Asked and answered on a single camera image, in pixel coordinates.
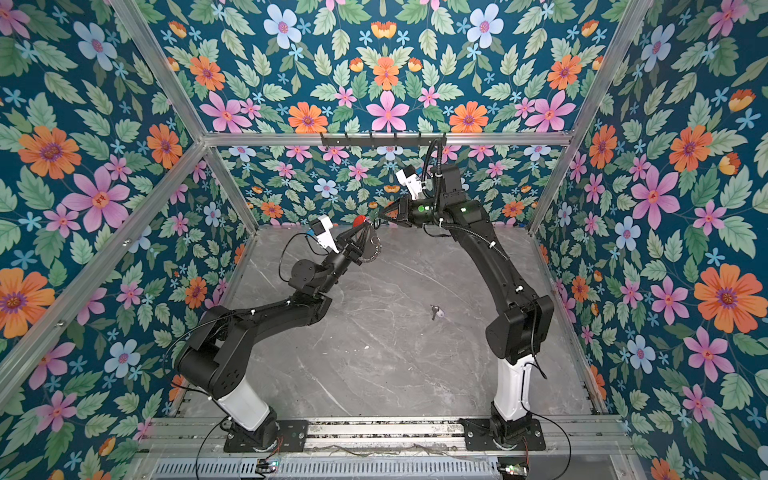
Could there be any black hook rack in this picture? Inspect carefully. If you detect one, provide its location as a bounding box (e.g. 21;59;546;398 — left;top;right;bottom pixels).
320;133;448;148

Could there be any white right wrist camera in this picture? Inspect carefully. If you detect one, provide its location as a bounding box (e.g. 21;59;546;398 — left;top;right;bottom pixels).
395;166;425;201

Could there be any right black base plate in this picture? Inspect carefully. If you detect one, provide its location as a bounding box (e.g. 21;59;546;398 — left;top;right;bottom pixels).
459;417;546;452

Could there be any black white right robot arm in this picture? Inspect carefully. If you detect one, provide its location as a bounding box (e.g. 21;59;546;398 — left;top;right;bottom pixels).
381;166;554;449

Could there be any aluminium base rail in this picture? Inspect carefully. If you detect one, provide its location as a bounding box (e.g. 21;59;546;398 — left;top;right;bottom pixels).
135;415;636;461

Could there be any red keyring with metal rings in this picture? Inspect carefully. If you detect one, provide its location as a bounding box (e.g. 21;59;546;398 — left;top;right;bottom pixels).
353;215;381;263

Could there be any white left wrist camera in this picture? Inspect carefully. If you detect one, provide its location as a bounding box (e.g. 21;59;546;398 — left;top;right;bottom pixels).
310;215;339;253

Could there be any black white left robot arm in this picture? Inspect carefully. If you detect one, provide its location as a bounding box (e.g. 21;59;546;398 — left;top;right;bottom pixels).
174;221;379;451

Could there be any white perforated cable duct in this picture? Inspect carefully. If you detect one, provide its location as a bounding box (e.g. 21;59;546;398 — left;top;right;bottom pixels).
151;457;501;479

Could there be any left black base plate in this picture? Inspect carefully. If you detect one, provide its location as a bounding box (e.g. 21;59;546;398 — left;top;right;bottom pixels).
222;420;309;453

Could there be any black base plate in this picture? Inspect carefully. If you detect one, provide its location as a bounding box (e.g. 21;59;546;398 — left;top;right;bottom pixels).
459;417;546;452
222;420;309;453

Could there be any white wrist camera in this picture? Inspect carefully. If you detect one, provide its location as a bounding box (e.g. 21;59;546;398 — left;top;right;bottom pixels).
310;215;339;253
395;166;425;201

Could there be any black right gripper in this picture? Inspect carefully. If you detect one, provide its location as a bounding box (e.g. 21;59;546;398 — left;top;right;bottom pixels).
379;197;446;228

